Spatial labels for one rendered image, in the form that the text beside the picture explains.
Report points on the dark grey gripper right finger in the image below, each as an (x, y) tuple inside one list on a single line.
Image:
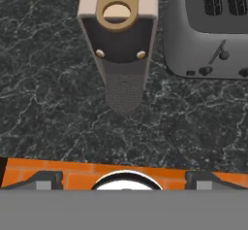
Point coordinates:
[(199, 179)]

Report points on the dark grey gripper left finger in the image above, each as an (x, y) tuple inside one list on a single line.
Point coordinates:
[(48, 179)]

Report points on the beige and gold coffee machine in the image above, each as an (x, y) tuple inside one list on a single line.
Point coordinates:
[(120, 43)]

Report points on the white and black round object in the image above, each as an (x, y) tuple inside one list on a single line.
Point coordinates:
[(126, 181)]

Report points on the grey toaster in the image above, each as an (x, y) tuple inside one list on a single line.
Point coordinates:
[(206, 39)]

